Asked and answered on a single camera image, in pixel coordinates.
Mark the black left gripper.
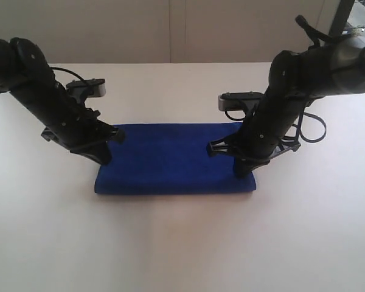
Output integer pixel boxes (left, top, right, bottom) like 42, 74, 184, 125
41, 89, 125, 165

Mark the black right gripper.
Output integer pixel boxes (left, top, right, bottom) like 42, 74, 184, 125
206, 94, 301, 179

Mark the blue microfiber towel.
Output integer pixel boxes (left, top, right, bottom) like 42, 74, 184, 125
94, 123, 256, 195

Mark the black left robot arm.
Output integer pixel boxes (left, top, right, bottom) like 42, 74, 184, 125
0, 38, 125, 165

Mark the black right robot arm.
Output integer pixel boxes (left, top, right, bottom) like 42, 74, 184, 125
206, 36, 365, 178

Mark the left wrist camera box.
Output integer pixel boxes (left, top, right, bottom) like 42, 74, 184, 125
66, 78, 106, 98

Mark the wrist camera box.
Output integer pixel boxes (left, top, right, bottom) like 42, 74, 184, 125
218, 91, 263, 112
66, 78, 106, 98

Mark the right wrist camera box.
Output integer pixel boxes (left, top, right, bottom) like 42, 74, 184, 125
218, 91, 263, 112

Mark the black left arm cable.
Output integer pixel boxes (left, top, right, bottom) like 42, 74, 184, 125
50, 66, 89, 85

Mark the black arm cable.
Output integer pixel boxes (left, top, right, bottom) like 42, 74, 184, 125
293, 15, 365, 144
50, 66, 89, 85

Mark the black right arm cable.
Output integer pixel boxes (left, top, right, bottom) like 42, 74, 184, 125
293, 15, 365, 144

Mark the black window frame post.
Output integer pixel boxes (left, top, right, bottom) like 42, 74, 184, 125
328, 0, 355, 36

